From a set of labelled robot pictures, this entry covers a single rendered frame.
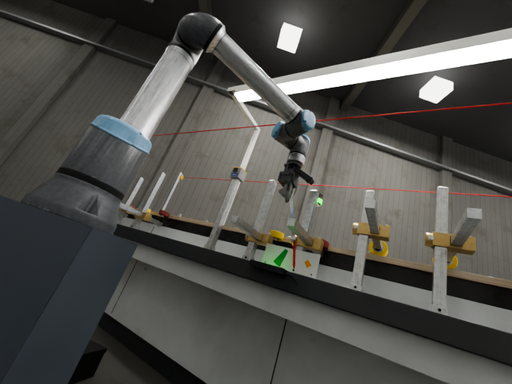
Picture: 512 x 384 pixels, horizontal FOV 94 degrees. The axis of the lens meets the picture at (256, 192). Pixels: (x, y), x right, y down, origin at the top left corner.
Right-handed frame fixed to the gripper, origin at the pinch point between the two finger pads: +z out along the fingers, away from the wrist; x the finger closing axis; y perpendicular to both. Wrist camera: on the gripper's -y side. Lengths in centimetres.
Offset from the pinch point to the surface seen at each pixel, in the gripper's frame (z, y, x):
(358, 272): 24.3, -34.2, -6.1
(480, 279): 13, -73, -27
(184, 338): 80, 52, -28
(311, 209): 0.7, -9.8, -6.1
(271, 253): 25.4, 3.3, -5.4
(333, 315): 42, -28, -8
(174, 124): -259, 465, -190
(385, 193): -273, 2, -520
